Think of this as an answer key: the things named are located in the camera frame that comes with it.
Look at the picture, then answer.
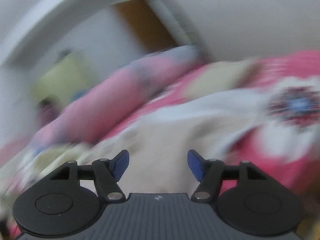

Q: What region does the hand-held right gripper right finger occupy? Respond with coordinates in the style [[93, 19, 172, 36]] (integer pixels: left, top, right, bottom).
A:
[[187, 149, 269, 202]]

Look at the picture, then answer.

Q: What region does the folded cream garment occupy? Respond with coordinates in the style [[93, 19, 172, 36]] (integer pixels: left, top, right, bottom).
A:
[[181, 60, 263, 99]]

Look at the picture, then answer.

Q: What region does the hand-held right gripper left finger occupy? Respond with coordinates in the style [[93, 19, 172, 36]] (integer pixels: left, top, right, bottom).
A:
[[49, 150, 130, 202]]

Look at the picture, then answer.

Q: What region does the dark wooden door frame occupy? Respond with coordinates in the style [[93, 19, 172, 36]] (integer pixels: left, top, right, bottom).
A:
[[144, 0, 210, 63]]

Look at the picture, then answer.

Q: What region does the pale yellow wardrobe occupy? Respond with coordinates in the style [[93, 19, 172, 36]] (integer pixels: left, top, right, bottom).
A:
[[31, 51, 90, 105]]

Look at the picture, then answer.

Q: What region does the pink floral bed blanket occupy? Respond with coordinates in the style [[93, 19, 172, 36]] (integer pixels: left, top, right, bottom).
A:
[[0, 50, 320, 205]]

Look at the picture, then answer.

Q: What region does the brown wooden door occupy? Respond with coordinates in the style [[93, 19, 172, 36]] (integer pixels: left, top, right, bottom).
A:
[[111, 0, 179, 54]]

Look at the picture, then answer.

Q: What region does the pink grey rolled quilt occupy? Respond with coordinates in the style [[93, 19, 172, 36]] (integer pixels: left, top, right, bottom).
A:
[[32, 45, 203, 150]]

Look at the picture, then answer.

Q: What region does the cream fleece garment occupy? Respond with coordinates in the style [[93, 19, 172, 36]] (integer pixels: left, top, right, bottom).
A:
[[0, 142, 100, 205]]

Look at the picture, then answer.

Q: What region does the beige white checkered sweater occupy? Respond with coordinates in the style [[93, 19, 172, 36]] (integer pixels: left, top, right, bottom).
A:
[[95, 87, 278, 195]]

